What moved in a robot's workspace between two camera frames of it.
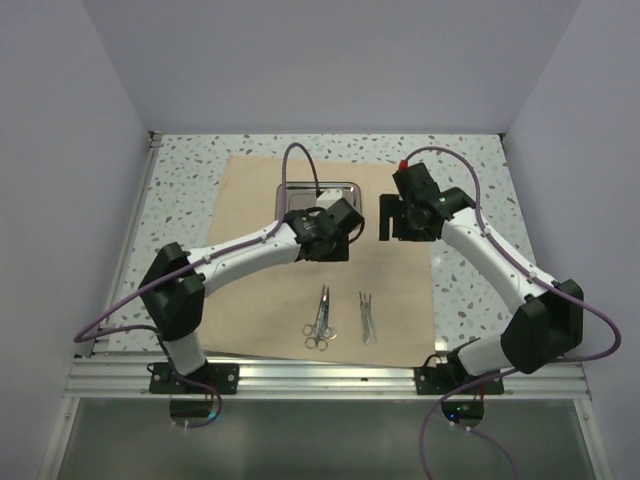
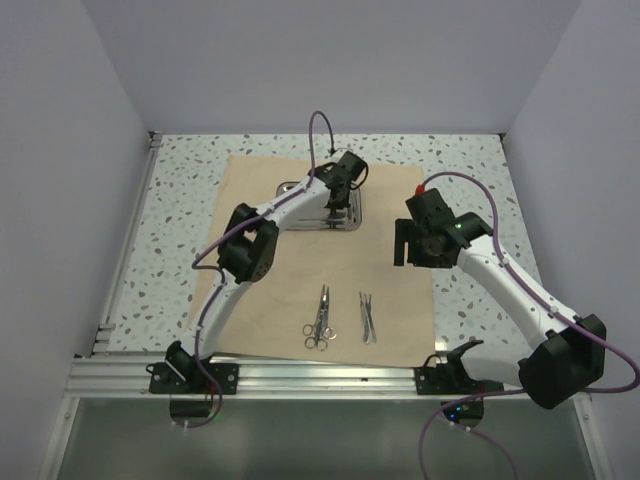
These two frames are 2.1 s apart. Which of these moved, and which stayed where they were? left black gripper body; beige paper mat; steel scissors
Moved: left black gripper body
Stayed: beige paper mat; steel scissors
